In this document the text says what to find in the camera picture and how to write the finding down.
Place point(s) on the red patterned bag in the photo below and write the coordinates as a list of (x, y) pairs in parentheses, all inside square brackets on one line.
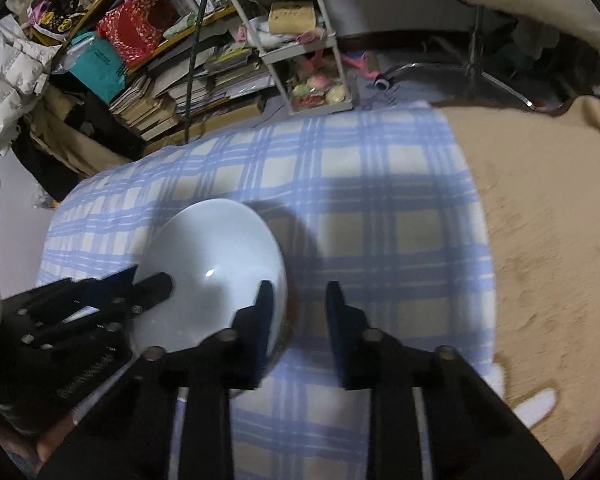
[(132, 27)]

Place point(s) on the stack of books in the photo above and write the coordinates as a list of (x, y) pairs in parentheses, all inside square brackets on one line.
[(180, 95)]

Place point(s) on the white shelf cart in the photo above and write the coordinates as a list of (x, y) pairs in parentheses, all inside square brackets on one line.
[(310, 45)]

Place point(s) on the black yellow patterned bag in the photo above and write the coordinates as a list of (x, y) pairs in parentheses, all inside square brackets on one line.
[(55, 10)]

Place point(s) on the red patterned bowl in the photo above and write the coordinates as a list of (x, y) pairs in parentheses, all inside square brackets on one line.
[(210, 270)]

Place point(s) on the metal chair leg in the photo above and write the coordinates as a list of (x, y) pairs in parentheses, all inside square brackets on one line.
[(500, 85)]

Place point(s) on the pile of colourful snacks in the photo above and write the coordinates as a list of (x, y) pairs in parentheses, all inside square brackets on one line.
[(317, 90)]

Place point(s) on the small snack packet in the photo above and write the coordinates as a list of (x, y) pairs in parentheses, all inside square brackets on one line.
[(45, 201)]

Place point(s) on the yellowish box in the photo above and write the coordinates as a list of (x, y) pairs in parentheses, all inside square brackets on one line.
[(292, 17)]

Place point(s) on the beige flower blanket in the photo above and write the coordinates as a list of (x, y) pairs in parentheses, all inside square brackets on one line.
[(550, 220)]

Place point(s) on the thin black pole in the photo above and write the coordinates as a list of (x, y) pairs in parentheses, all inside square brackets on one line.
[(195, 60)]

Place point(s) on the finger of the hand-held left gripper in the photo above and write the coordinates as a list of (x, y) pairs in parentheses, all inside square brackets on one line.
[(105, 280), (150, 290)]

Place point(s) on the white puffer jacket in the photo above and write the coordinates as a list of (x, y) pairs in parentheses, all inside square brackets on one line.
[(10, 85)]

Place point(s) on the pink plastic item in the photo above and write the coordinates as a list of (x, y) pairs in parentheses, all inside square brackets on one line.
[(357, 62)]

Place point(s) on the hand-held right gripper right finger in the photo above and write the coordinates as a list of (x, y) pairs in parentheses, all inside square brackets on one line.
[(336, 320)]

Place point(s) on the blue plaid cloth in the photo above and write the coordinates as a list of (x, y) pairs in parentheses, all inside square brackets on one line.
[(380, 220)]

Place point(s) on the person's left hand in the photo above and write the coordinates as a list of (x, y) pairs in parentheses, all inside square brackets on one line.
[(52, 442)]

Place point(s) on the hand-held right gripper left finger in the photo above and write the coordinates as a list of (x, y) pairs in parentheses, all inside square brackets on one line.
[(264, 320)]

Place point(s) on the teal box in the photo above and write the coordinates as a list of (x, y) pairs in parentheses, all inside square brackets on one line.
[(100, 67)]

